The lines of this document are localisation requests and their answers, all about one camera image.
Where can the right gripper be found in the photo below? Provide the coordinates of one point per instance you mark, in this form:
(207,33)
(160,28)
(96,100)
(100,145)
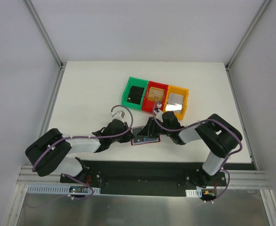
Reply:
(150,128)

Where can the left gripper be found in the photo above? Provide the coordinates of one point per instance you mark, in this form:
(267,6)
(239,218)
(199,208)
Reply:
(125,135)

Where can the red leather card holder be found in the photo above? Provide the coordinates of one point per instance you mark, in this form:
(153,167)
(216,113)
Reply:
(139,140)

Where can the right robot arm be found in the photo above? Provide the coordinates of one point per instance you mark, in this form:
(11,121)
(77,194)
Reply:
(222,139)

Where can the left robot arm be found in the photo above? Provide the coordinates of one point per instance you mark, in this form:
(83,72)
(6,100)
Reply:
(49,153)

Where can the black VIP card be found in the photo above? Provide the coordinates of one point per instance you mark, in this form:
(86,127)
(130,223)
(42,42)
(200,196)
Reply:
(135,95)

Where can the gold VIP card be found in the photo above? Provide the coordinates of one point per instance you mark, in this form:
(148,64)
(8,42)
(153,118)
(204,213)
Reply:
(155,94)

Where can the silver VIP card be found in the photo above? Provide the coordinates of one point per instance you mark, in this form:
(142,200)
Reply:
(174,103)

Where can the red plastic bin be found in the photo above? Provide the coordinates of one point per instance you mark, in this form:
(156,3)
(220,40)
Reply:
(148,105)

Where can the green plastic bin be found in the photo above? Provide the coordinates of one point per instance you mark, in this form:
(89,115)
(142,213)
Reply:
(133,82)

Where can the yellow plastic bin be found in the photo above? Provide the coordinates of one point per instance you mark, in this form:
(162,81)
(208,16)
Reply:
(180,91)

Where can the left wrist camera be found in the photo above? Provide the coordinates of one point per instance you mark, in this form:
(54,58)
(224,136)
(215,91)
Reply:
(118,115)

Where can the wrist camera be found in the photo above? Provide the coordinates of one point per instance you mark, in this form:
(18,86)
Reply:
(157,112)
(118,115)

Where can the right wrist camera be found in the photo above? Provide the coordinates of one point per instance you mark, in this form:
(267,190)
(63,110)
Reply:
(157,112)

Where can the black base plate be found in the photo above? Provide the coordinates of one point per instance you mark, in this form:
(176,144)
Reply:
(170,179)

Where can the right white cable duct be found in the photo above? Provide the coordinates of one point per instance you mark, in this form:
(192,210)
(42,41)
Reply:
(197,193)

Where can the white cable duct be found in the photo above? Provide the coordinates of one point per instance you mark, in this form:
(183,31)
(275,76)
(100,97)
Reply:
(56,189)
(197,193)

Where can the left aluminium table rail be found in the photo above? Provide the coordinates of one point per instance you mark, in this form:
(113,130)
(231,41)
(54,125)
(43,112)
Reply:
(51,103)

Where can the aluminium table rail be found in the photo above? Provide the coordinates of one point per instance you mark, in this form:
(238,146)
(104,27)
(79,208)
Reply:
(51,103)
(246,179)

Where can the left white cable duct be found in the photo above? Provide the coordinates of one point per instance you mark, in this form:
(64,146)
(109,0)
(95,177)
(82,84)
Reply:
(56,189)

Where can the right aluminium table rail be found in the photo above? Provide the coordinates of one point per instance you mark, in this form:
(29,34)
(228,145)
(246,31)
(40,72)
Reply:
(246,179)

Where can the left aluminium frame post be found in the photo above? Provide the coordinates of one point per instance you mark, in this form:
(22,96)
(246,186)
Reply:
(42,30)

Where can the aluminium frame post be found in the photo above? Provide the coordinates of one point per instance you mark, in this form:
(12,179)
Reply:
(254,22)
(42,30)

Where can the right aluminium frame post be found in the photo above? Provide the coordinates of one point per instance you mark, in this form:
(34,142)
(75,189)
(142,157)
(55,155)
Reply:
(254,22)

